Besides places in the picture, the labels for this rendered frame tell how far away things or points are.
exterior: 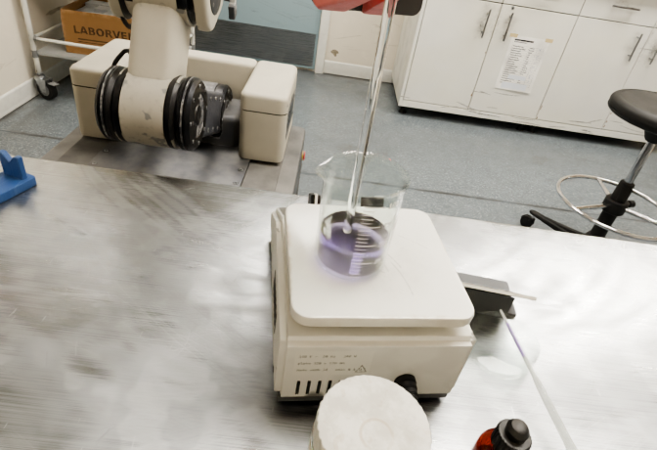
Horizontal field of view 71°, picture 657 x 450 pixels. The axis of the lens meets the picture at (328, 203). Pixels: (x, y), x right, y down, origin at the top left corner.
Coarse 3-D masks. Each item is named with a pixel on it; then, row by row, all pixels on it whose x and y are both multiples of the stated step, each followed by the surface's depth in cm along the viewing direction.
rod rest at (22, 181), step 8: (0, 152) 46; (0, 160) 47; (8, 160) 46; (16, 160) 46; (8, 168) 47; (16, 168) 47; (24, 168) 47; (0, 176) 47; (8, 176) 47; (16, 176) 47; (24, 176) 47; (32, 176) 48; (0, 184) 46; (8, 184) 46; (16, 184) 46; (24, 184) 47; (32, 184) 48; (0, 192) 45; (8, 192) 46; (16, 192) 46; (0, 200) 45
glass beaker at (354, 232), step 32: (352, 160) 30; (384, 160) 30; (352, 192) 26; (384, 192) 26; (320, 224) 30; (352, 224) 28; (384, 224) 28; (320, 256) 30; (352, 256) 29; (384, 256) 30
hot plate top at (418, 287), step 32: (288, 224) 34; (416, 224) 37; (288, 256) 32; (416, 256) 33; (448, 256) 34; (288, 288) 30; (320, 288) 29; (352, 288) 30; (384, 288) 30; (416, 288) 31; (448, 288) 31; (320, 320) 27; (352, 320) 28; (384, 320) 28; (416, 320) 29; (448, 320) 29
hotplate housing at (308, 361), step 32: (288, 320) 29; (288, 352) 28; (320, 352) 29; (352, 352) 29; (384, 352) 29; (416, 352) 30; (448, 352) 30; (288, 384) 30; (320, 384) 31; (416, 384) 32; (448, 384) 32
